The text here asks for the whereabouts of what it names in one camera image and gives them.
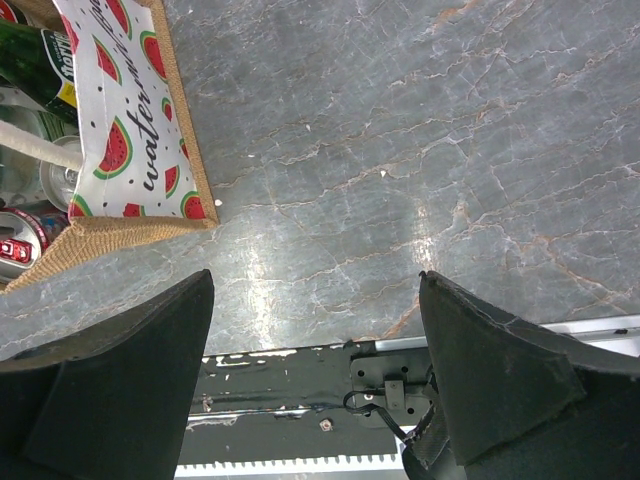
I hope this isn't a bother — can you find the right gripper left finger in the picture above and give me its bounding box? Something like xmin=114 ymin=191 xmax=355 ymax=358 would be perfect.
xmin=1 ymin=270 xmax=214 ymax=479

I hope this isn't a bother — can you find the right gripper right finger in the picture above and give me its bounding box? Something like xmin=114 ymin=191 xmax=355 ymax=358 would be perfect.
xmin=419 ymin=271 xmax=639 ymax=479

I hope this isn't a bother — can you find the silver blue energy can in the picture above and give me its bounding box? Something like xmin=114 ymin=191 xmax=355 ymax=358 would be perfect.
xmin=1 ymin=201 xmax=69 ymax=284

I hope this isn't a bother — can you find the watermelon canvas tote bag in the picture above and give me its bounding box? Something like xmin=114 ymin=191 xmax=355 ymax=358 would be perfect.
xmin=1 ymin=1 xmax=218 ymax=292

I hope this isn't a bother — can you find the clear glass bottle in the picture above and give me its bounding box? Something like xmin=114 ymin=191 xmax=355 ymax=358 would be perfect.
xmin=1 ymin=87 xmax=47 ymax=207

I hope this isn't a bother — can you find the green glass bottle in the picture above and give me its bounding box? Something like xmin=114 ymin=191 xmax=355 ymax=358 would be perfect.
xmin=1 ymin=19 xmax=78 ymax=125

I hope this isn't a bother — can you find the red cola can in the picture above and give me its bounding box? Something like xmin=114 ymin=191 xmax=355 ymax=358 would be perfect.
xmin=39 ymin=161 xmax=79 ymax=212

